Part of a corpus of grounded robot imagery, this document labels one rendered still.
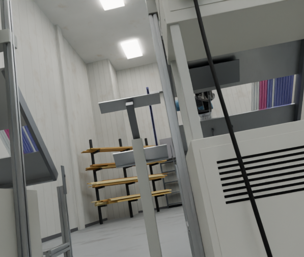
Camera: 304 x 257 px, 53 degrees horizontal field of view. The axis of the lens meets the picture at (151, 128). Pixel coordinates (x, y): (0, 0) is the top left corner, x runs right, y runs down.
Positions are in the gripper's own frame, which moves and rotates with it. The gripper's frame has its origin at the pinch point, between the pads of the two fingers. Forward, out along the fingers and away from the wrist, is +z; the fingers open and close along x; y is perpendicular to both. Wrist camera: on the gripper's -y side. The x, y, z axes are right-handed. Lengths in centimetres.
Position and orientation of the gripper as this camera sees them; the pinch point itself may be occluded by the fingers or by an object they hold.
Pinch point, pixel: (209, 100)
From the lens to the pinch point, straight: 170.1
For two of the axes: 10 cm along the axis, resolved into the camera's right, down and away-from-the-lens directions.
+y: -1.8, -9.2, -3.4
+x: 9.8, -1.8, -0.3
